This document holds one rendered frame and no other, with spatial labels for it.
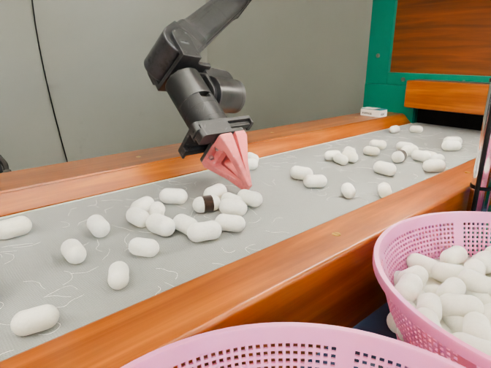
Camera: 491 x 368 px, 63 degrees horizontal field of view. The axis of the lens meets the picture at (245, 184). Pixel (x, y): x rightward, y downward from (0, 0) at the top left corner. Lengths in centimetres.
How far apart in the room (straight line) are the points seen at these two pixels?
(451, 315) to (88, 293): 30
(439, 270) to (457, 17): 87
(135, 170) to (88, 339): 39
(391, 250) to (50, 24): 234
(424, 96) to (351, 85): 122
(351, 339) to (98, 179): 44
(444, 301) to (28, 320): 31
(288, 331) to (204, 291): 7
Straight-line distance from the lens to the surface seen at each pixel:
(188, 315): 28
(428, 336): 31
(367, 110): 116
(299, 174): 63
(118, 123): 273
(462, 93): 111
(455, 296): 38
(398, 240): 43
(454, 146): 91
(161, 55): 65
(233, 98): 66
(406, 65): 125
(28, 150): 254
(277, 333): 27
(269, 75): 268
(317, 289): 35
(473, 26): 118
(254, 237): 44
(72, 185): 60
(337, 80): 238
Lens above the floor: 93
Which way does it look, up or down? 18 degrees down
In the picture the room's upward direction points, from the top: straight up
